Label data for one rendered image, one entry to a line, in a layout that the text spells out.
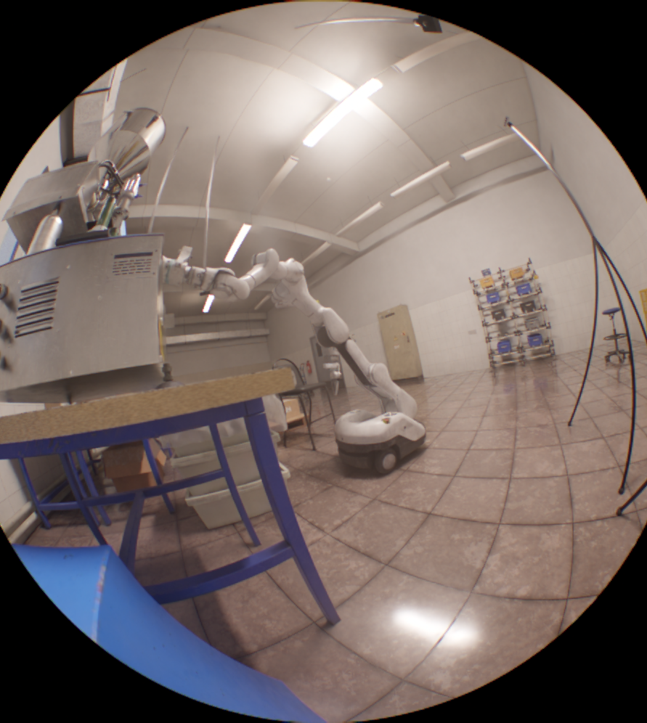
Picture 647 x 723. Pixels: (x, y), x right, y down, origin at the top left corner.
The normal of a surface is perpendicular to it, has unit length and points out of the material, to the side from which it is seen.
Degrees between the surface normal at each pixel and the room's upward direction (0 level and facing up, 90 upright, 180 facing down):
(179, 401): 90
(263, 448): 90
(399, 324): 90
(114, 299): 90
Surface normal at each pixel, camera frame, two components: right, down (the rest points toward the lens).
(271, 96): 0.21, 0.98
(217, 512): 0.52, -0.04
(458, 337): -0.76, 0.13
